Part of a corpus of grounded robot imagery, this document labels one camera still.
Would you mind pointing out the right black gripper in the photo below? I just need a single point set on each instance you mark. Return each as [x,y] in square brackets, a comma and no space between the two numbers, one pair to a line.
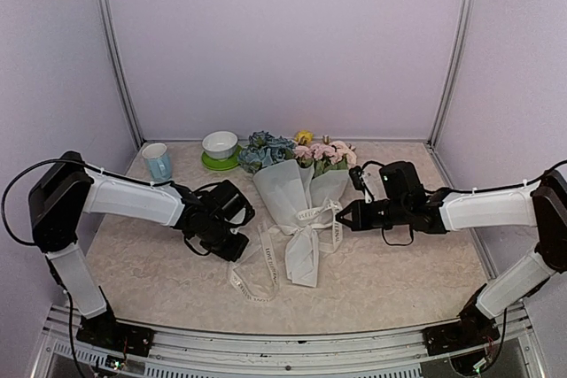
[360,222]

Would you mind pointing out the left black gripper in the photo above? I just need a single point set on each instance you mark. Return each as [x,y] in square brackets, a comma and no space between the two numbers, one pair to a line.
[234,252]

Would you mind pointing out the cream ribbon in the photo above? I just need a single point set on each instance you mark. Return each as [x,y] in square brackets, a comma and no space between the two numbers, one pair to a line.
[270,254]

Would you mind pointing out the yellow fake flower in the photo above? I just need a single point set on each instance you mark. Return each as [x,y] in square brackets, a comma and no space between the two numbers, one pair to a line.
[304,137]

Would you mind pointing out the blue hydrangea fake flower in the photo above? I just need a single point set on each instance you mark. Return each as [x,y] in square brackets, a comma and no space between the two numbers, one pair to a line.
[264,150]

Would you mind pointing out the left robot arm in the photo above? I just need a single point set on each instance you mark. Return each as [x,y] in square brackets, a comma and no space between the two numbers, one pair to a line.
[71,188]

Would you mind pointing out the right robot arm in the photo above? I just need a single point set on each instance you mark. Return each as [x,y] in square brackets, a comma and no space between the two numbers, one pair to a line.
[539,203]

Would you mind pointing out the green plate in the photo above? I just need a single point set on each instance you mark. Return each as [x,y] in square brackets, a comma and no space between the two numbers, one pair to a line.
[220,165]

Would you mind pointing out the white bowl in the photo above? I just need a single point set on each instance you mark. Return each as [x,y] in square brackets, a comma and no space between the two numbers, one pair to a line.
[220,145]

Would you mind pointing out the light blue mug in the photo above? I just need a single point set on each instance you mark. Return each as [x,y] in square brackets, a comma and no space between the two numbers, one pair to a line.
[158,162]

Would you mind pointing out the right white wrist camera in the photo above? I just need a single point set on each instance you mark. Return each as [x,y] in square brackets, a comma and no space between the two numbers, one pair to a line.
[357,177]

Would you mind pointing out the aluminium front rail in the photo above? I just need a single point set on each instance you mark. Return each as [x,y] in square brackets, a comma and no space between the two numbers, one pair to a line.
[179,352]

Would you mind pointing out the right aluminium frame post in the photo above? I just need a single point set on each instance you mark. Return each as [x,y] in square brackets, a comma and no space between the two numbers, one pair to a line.
[463,23]

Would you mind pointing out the aluminium frame post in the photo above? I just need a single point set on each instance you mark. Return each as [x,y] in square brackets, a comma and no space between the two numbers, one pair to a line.
[463,23]
[126,102]

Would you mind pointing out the left aluminium frame post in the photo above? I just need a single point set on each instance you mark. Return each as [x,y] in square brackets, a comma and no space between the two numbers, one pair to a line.
[126,102]

